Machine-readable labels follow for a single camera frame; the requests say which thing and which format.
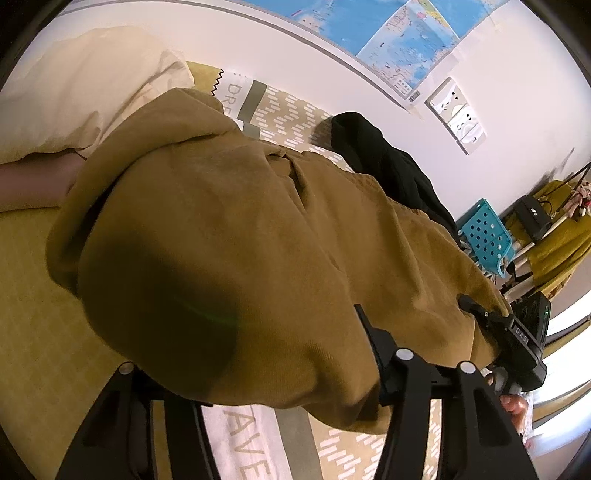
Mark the person's right hand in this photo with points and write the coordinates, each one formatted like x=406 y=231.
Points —
x=516 y=408

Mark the white metal rack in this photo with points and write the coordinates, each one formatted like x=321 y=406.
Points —
x=524 y=250

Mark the black garment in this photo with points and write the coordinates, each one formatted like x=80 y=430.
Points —
x=392 y=170

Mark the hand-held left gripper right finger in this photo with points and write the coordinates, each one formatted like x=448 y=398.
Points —
x=374 y=341

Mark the white wall socket panel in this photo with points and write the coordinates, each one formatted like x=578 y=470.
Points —
x=455 y=115

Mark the mustard brown garment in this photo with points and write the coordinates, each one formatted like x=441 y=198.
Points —
x=231 y=230

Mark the plush toy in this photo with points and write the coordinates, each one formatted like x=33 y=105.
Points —
x=579 y=196

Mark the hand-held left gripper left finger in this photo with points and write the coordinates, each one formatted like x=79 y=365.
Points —
x=178 y=434

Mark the yellow patterned bed sheet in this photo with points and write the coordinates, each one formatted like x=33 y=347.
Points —
x=37 y=300

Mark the pink pillow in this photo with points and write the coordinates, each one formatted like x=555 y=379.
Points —
x=32 y=184

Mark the world map wall poster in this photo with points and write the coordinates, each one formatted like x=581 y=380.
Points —
x=369 y=27

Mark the cream pillow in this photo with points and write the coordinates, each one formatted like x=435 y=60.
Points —
x=69 y=92

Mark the black bag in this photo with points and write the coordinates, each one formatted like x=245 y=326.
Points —
x=531 y=217

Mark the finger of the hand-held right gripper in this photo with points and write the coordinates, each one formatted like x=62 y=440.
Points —
x=478 y=310

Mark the mustard yellow hanging cloth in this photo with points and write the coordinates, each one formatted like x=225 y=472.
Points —
x=558 y=249

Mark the teal perforated plastic basket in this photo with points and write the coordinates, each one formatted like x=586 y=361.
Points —
x=485 y=235

